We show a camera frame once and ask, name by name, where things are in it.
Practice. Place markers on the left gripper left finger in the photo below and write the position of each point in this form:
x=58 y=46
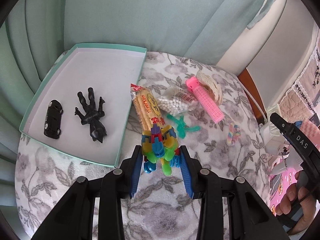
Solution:
x=131 y=168

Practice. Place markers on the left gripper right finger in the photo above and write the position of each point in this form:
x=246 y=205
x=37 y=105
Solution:
x=190 y=170

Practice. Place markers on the colourful plastic block toy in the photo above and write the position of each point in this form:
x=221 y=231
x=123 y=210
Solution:
x=160 y=145

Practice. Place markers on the green plastic toy figure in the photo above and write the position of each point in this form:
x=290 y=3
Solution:
x=181 y=126

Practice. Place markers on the orange biscuit packet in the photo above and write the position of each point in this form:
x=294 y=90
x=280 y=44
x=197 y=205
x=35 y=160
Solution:
x=146 y=107

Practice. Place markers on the cotton swabs plastic bag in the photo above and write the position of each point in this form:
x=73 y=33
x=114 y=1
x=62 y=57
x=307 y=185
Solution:
x=176 y=101

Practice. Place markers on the pink hair roller clip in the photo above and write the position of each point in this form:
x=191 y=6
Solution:
x=204 y=99

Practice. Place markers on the cream lace scrunchie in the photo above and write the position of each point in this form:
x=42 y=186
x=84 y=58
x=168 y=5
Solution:
x=211 y=87

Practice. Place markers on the person's right hand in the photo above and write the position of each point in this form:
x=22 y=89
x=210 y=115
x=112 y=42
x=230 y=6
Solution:
x=298 y=211

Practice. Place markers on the white power adapter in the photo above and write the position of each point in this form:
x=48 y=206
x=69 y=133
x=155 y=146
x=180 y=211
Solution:
x=269 y=131

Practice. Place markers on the pink patterned mat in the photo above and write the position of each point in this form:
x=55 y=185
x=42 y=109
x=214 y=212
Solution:
x=278 y=186

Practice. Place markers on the black action figure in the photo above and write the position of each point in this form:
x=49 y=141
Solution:
x=92 y=115

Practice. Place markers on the mint green shallow box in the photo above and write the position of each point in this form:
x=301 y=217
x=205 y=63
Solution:
x=81 y=107

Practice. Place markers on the black toy car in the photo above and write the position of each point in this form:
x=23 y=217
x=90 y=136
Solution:
x=52 y=124

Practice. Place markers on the mint green padded headboard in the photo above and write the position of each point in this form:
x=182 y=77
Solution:
x=35 y=32

